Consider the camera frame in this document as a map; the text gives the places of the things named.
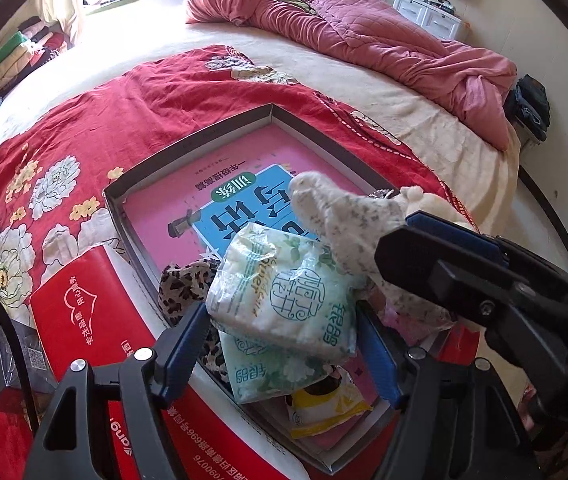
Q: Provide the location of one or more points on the leopard print scrunchie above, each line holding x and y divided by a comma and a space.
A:
181, 285

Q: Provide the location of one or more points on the stack of folded clothes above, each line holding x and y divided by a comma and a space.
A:
9, 60

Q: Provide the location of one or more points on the green white tissue packet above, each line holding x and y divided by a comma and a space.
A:
284, 300
264, 375

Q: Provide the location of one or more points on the black box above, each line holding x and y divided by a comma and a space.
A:
14, 360

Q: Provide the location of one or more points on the pink packet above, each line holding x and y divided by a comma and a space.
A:
408, 327

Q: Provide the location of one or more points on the spotted white cloth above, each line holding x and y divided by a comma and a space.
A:
343, 220

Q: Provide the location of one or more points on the red floral blanket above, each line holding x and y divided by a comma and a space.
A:
114, 110

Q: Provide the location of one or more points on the white cabinet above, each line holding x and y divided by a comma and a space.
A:
428, 15

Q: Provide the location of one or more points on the pink quilt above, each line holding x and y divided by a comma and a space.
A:
388, 45

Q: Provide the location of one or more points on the red tissue pack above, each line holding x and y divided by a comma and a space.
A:
89, 305

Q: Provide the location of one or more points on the black bag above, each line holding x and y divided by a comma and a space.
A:
531, 105

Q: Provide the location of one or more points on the grey cardboard box tray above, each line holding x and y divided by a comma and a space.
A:
189, 157

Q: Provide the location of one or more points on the pink and blue book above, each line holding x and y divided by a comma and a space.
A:
174, 200

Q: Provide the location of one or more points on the cream curtain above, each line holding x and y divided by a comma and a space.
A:
69, 0

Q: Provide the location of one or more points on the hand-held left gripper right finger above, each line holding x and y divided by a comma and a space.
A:
378, 360

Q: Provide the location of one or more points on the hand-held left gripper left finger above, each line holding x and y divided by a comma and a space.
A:
184, 355

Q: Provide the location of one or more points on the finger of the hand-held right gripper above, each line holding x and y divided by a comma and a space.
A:
463, 232
428, 265

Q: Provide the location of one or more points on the bed with cream sheet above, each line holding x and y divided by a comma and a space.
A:
189, 25

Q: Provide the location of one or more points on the yellow snack packet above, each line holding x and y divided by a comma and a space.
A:
324, 410

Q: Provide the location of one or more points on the white plush bear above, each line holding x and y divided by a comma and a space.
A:
433, 202

